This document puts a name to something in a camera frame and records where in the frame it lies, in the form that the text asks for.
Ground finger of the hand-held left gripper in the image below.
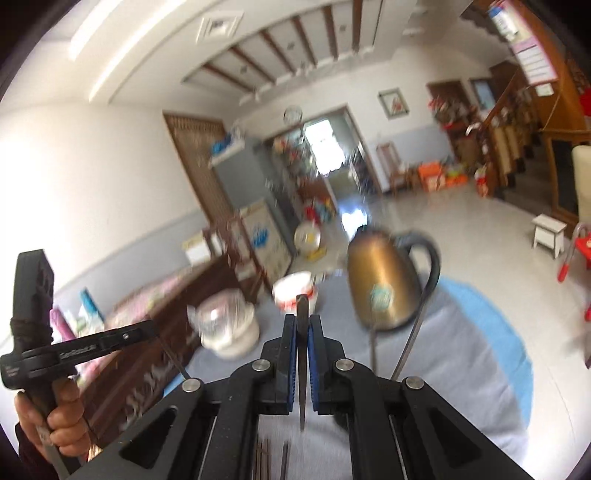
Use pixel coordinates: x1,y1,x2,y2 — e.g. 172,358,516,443
98,321,159,354

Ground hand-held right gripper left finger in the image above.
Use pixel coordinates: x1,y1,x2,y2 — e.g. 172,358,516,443
81,315,296,480

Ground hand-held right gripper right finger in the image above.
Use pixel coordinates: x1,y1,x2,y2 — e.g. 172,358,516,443
310,315,536,480

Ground bunch of chopsticks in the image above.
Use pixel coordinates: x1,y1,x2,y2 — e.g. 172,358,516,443
369,272,439,381

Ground person's left hand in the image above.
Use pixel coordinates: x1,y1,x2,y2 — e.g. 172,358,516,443
14,376,93,462

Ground purple bottle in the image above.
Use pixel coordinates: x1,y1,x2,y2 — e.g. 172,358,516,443
49,308,71,345

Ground blue packet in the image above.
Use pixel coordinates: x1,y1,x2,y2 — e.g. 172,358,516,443
78,288,101,319

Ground carved wooden round table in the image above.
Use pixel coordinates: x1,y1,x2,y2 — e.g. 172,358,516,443
78,256,264,462

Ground white bowl with plastic wrap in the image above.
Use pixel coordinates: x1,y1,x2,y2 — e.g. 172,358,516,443
187,290,260,361

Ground white bowl with red band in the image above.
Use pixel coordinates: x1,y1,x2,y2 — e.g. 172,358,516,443
272,271,321,316

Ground brass electric kettle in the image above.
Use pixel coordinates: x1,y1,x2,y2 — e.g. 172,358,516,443
346,228,443,331

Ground white round container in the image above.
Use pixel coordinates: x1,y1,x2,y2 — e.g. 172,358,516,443
294,221,327,260

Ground white box with blue print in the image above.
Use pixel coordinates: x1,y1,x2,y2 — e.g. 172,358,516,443
240,198,297,278

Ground grey towel cloth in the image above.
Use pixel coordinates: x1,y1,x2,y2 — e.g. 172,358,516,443
185,272,530,480

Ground grey refrigerator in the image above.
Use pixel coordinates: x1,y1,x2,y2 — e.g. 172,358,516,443
209,136,302,241

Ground brown slatted wooden door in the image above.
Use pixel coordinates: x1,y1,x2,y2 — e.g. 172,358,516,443
163,112,232,232

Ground light blue tablecloth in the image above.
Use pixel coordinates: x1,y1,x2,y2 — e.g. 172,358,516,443
161,276,535,444

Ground glass display cabinet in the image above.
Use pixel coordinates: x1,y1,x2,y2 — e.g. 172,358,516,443
271,128,325,219

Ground wooden chair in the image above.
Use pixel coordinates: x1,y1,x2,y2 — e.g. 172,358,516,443
376,141,412,193

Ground red white bag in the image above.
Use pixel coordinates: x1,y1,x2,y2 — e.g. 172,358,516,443
474,165,495,199

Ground small white stool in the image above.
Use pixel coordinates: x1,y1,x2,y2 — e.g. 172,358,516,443
530,214,568,260

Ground wooden display shelf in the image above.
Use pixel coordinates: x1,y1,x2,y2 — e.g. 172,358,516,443
427,80,486,158

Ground red metal chair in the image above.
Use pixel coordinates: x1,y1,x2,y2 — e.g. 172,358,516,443
556,224,591,322

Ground wooden staircase railing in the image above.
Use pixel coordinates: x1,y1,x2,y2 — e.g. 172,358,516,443
480,60,591,222

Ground white ceiling vent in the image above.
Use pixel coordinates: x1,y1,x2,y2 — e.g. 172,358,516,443
197,13,243,45

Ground framed wall picture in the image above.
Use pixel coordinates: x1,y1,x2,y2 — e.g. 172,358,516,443
377,88,411,120

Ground pink bordered wall calendar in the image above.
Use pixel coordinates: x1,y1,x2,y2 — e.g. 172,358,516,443
510,36,558,87

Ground blue white wall poster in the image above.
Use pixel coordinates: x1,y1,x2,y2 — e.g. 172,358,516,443
488,1,519,43

